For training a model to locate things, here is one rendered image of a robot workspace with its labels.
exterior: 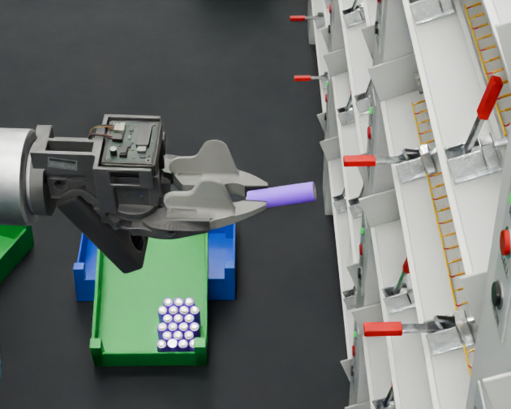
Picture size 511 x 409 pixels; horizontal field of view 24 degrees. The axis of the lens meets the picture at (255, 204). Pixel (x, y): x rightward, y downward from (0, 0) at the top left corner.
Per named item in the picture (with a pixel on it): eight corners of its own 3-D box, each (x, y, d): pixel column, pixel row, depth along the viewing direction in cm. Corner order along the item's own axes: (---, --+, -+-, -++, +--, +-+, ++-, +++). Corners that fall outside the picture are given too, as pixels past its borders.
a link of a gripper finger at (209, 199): (261, 193, 104) (158, 183, 105) (262, 237, 108) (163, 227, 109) (266, 167, 106) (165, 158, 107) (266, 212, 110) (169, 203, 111)
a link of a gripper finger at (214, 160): (267, 152, 107) (165, 155, 107) (268, 197, 111) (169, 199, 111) (267, 129, 109) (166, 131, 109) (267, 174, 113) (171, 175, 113)
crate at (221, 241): (76, 301, 223) (72, 269, 218) (87, 234, 239) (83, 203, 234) (235, 300, 223) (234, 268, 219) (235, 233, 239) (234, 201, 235)
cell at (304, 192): (315, 183, 110) (248, 193, 112) (311, 179, 108) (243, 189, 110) (317, 203, 110) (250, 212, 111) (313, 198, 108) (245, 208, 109)
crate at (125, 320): (208, 365, 210) (206, 347, 203) (93, 366, 210) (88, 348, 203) (208, 219, 225) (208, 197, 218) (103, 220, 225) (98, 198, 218)
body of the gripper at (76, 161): (158, 174, 103) (21, 169, 104) (165, 238, 109) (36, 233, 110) (168, 114, 108) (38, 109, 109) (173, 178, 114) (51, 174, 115)
